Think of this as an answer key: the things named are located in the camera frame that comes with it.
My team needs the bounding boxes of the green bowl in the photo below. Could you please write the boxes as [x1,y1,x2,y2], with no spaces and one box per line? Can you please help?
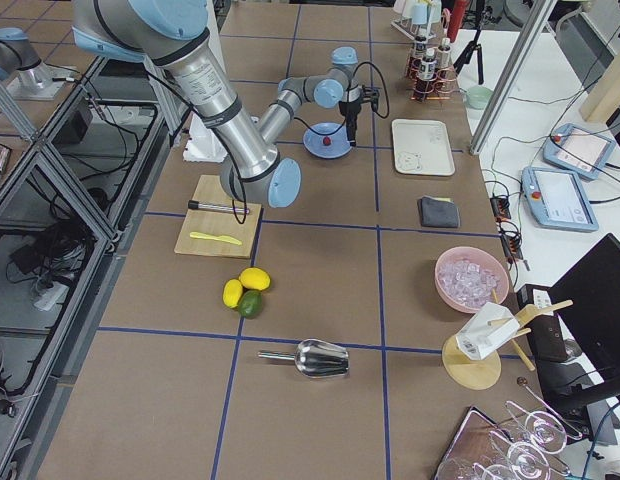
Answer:
[465,85,493,110]

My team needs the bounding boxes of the tea bottle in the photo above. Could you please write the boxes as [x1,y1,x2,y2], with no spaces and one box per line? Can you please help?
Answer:
[412,28,427,79]
[436,37,451,80]
[419,47,436,94]

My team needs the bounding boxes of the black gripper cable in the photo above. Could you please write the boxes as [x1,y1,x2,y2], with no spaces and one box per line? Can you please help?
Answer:
[294,61,391,137]

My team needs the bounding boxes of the blue teach pendant far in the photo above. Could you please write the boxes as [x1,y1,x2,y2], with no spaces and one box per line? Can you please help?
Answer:
[543,123,616,180]

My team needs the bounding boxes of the yellow lemon upper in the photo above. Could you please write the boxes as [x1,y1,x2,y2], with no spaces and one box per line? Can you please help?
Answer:
[238,267,271,291]

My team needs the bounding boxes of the yellow lemon round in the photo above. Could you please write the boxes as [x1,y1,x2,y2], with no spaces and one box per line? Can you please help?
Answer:
[222,279,244,309]

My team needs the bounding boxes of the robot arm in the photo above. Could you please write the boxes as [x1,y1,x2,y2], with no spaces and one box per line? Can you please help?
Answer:
[73,0,378,208]
[0,27,55,100]

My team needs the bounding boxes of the blue teach pendant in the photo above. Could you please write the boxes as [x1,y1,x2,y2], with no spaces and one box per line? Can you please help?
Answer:
[521,166,599,232]
[543,123,616,180]

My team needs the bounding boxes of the steel ice scoop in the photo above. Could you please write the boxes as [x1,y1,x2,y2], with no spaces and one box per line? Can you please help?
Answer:
[257,339,350,379]

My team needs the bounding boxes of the pink bowl of ice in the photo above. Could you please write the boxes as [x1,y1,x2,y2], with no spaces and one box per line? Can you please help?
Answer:
[434,246,510,313]

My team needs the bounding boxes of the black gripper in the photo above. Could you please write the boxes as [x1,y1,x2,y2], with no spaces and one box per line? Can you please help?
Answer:
[339,86,379,146]

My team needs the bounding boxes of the cream bear tray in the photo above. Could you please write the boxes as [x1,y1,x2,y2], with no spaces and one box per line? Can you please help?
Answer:
[391,119,455,177]

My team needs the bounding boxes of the tea bottle left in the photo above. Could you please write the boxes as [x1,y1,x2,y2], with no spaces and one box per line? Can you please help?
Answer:
[412,28,427,79]

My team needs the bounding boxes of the copper wire bottle rack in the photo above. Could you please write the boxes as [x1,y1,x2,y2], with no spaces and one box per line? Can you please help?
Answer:
[406,47,459,102]

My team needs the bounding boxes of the tea bottle front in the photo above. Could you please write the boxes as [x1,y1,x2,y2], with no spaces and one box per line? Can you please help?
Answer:
[419,47,436,94]

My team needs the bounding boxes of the red bottle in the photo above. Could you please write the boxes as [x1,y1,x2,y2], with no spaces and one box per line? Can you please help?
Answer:
[447,0,470,43]

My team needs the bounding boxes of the wooden cutting board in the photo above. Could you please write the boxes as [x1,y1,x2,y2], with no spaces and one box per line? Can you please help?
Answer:
[174,175,262,258]

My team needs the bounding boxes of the tea bottle right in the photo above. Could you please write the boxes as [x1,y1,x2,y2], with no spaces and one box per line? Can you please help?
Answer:
[436,37,451,80]

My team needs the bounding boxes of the white carton on stand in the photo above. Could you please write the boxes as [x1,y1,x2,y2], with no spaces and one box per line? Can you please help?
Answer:
[455,302,520,361]

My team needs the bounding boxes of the black tripod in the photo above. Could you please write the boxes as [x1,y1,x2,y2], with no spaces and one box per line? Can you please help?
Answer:
[453,0,486,85]

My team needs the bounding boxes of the blue teach pendant near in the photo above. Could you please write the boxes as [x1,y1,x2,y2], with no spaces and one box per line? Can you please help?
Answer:
[521,166,599,232]

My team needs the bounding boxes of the white wire cup rack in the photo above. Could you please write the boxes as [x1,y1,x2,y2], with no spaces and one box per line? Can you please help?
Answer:
[391,0,443,39]

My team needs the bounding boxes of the black monitor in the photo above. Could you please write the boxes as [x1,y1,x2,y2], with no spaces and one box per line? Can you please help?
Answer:
[537,233,620,430]

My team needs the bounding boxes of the steel muddler black cap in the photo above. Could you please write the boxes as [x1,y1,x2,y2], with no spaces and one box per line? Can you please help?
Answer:
[187,199,250,215]

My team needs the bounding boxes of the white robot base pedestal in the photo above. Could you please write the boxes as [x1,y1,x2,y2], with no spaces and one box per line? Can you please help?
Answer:
[184,0,226,163]

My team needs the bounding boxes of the blue plate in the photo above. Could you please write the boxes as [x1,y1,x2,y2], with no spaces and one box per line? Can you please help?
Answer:
[303,122,352,160]

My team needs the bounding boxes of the wooden stand with base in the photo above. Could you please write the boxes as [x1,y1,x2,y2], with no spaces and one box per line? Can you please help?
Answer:
[442,300,573,390]

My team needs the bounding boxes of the aluminium frame post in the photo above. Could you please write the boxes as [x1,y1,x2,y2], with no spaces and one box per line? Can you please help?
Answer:
[469,0,557,155]

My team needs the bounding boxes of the yellow plastic knife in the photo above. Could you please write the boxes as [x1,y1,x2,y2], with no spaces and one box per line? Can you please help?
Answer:
[189,231,243,246]

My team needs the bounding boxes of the grey folded cloth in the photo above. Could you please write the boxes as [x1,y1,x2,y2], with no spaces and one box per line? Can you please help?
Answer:
[417,196,460,228]

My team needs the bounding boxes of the green lime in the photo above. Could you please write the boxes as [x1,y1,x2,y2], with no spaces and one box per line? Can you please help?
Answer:
[237,290,263,318]

